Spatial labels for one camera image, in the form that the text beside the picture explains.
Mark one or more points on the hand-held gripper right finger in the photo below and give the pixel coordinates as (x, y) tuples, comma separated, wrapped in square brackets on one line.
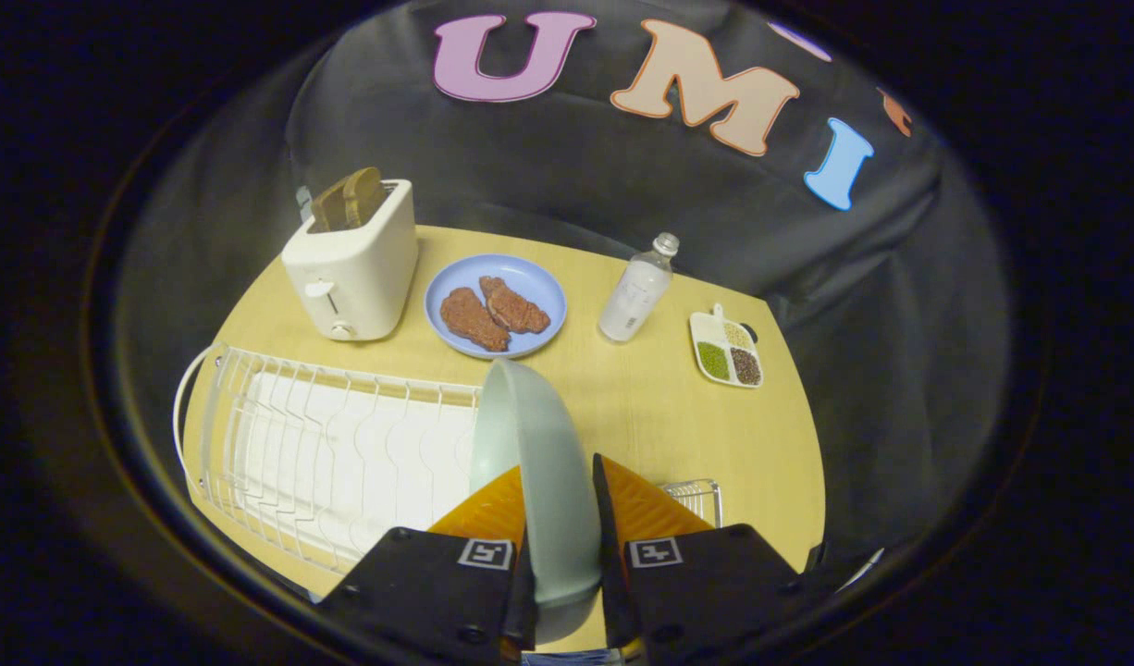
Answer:
[(706, 583)]

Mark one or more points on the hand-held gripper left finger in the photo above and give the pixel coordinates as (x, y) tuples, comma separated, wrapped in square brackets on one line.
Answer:
[(437, 583)]

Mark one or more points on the pale green plate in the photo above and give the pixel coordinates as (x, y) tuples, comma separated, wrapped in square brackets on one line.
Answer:
[(544, 462)]

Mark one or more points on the white divided seasoning dish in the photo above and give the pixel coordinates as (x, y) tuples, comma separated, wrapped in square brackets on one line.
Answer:
[(726, 350)]

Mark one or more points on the blue plate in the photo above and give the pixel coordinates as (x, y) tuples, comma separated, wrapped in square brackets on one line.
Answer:
[(530, 277)]

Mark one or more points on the brown meat piece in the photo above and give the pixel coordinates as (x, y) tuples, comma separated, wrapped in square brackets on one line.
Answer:
[(473, 319), (514, 307)]

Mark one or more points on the clear plastic bottle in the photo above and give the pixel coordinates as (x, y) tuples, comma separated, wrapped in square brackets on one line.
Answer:
[(634, 294)]

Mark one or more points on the white toaster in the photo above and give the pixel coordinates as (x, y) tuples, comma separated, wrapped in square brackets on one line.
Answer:
[(352, 268)]

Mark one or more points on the brown toast slice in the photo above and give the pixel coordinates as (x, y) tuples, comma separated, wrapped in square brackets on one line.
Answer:
[(363, 196), (330, 205)]

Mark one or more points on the black backdrop cloth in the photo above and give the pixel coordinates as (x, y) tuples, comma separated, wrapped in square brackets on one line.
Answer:
[(622, 166)]

